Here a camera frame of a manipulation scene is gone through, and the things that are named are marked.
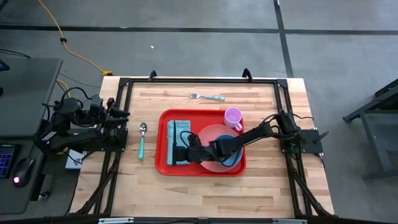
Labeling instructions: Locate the backlit black keyboard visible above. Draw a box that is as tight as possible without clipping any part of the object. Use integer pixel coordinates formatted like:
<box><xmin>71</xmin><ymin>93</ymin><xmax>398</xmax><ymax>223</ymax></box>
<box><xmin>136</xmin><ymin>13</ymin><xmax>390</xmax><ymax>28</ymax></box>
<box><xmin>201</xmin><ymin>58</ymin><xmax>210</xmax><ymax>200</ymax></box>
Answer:
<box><xmin>0</xmin><ymin>143</ymin><xmax>17</xmax><ymax>180</ymax></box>

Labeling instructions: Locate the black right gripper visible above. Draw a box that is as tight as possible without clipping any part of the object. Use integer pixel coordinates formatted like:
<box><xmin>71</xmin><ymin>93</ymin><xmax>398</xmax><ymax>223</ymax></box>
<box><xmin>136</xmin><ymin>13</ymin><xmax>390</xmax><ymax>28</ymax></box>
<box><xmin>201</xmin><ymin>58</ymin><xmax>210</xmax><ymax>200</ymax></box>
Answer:
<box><xmin>173</xmin><ymin>134</ymin><xmax>205</xmax><ymax>166</ymax></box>

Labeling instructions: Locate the black computer mouse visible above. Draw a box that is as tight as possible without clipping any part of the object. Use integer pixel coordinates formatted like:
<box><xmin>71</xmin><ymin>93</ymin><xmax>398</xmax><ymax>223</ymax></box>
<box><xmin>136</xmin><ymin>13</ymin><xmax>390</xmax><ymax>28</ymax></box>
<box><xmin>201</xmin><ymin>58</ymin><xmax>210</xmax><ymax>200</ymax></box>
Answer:
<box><xmin>12</xmin><ymin>157</ymin><xmax>35</xmax><ymax>189</ymax></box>

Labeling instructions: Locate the red plastic tray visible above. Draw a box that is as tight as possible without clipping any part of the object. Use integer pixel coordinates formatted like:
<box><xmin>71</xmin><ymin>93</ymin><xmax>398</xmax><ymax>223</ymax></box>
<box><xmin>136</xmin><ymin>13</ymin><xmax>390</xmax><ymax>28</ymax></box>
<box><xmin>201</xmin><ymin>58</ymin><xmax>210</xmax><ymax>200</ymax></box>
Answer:
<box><xmin>154</xmin><ymin>108</ymin><xmax>247</xmax><ymax>177</ymax></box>

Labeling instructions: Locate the teal-handled metal spoon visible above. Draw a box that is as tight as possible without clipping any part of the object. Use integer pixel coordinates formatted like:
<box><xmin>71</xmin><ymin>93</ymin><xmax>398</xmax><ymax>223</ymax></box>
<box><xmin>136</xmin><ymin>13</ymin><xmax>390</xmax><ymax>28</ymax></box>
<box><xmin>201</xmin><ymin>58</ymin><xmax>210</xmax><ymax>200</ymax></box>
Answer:
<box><xmin>138</xmin><ymin>122</ymin><xmax>148</xmax><ymax>161</ymax></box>

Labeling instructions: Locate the teal-handled metal fork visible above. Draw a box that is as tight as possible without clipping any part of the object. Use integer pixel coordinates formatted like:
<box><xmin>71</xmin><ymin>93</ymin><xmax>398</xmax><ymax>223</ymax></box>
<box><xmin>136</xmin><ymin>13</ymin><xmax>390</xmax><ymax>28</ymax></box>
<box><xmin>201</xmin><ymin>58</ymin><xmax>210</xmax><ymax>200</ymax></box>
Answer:
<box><xmin>188</xmin><ymin>92</ymin><xmax>226</xmax><ymax>101</ymax></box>

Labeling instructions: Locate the pink plastic plate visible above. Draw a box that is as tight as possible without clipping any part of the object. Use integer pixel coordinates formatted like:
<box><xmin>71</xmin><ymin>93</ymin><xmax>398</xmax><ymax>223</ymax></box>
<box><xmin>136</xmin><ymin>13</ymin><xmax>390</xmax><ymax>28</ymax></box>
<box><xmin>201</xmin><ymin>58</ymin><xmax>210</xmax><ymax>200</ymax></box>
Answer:
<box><xmin>197</xmin><ymin>124</ymin><xmax>243</xmax><ymax>174</ymax></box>

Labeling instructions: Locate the yellow extension cord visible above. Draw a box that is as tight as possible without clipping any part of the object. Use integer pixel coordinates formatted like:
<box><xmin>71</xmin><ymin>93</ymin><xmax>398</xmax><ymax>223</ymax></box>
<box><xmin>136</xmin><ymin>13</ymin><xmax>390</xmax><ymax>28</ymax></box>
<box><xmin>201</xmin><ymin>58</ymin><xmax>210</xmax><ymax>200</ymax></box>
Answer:
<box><xmin>37</xmin><ymin>0</ymin><xmax>114</xmax><ymax>77</ymax></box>
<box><xmin>57</xmin><ymin>79</ymin><xmax>72</xmax><ymax>98</ymax></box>

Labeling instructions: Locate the thin black floor cable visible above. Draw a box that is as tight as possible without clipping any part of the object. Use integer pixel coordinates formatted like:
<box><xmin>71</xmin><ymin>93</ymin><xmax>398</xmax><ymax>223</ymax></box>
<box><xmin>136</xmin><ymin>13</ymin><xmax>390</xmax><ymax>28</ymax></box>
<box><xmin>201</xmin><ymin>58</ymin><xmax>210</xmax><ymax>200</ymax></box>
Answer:
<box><xmin>57</xmin><ymin>73</ymin><xmax>101</xmax><ymax>90</ymax></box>
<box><xmin>0</xmin><ymin>47</ymin><xmax>31</xmax><ymax>59</ymax></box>

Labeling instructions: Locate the blue plastic bowl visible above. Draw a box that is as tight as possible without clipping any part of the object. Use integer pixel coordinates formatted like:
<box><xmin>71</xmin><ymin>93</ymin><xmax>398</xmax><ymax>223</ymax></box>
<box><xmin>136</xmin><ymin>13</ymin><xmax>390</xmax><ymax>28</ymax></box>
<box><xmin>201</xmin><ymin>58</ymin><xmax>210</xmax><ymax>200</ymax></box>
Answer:
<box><xmin>214</xmin><ymin>134</ymin><xmax>244</xmax><ymax>167</ymax></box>

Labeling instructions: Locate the black aluminium table frame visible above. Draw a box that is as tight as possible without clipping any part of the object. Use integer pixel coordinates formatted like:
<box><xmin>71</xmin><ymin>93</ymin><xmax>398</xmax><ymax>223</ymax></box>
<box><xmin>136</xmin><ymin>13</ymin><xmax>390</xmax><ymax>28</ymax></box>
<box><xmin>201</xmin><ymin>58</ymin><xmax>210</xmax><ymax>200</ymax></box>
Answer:
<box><xmin>67</xmin><ymin>68</ymin><xmax>336</xmax><ymax>224</ymax></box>

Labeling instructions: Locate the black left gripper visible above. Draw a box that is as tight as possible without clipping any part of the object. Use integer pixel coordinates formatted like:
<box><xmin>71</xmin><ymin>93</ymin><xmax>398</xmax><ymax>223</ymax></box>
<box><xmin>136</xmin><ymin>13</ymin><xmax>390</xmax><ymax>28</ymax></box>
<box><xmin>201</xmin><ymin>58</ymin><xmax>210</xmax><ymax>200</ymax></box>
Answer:
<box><xmin>90</xmin><ymin>96</ymin><xmax>131</xmax><ymax>130</ymax></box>

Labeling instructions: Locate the silver metal bracket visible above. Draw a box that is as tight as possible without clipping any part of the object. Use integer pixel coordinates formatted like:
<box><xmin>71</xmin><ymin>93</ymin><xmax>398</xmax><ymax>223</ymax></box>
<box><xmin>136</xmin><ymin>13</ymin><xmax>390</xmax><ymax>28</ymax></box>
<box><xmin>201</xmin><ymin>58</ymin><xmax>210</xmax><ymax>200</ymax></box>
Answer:
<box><xmin>98</xmin><ymin>217</ymin><xmax>135</xmax><ymax>224</ymax></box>
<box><xmin>272</xmin><ymin>218</ymin><xmax>308</xmax><ymax>224</ymax></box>

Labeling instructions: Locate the dark metal stand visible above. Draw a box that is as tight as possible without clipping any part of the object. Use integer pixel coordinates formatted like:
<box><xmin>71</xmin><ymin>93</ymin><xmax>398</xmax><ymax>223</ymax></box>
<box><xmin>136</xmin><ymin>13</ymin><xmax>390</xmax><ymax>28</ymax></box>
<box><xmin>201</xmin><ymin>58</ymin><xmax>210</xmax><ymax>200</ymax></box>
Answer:
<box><xmin>343</xmin><ymin>79</ymin><xmax>398</xmax><ymax>182</ymax></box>

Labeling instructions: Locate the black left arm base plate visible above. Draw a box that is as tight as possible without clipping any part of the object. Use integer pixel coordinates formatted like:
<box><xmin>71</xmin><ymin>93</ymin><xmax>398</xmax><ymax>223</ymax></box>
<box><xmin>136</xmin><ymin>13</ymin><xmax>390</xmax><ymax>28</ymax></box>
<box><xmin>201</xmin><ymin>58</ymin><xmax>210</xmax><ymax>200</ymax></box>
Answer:
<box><xmin>63</xmin><ymin>127</ymin><xmax>129</xmax><ymax>153</ymax></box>

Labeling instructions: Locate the grey desk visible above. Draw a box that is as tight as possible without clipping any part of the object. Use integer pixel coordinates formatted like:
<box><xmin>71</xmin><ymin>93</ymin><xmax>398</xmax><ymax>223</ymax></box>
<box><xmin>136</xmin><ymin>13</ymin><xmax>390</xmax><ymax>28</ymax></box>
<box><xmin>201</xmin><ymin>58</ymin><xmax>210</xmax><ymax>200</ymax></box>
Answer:
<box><xmin>0</xmin><ymin>57</ymin><xmax>63</xmax><ymax>215</ymax></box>

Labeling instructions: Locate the teal cloth napkin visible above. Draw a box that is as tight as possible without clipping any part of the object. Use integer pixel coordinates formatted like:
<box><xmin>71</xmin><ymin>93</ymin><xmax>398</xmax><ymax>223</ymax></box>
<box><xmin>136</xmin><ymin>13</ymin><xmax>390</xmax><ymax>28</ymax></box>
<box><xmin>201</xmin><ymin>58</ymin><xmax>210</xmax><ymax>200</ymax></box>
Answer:
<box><xmin>166</xmin><ymin>119</ymin><xmax>192</xmax><ymax>166</ymax></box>

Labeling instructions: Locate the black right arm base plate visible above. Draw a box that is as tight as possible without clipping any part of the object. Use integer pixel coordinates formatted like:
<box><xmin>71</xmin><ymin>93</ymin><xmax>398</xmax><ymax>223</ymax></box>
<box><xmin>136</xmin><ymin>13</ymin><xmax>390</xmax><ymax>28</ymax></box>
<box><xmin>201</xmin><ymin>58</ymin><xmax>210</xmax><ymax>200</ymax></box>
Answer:
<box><xmin>278</xmin><ymin>129</ymin><xmax>330</xmax><ymax>155</ymax></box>

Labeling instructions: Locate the small white box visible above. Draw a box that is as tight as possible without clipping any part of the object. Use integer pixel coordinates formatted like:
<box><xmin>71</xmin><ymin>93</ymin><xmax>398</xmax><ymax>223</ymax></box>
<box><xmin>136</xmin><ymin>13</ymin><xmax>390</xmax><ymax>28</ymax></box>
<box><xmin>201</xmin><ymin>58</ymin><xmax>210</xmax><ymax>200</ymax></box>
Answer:
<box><xmin>64</xmin><ymin>149</ymin><xmax>85</xmax><ymax>170</ymax></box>

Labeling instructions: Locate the pink plastic mug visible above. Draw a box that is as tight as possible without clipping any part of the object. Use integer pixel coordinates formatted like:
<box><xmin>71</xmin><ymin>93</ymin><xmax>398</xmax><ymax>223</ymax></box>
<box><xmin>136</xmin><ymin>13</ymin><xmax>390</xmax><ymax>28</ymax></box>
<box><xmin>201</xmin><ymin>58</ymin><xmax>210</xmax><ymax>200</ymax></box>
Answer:
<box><xmin>223</xmin><ymin>106</ymin><xmax>244</xmax><ymax>132</ymax></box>

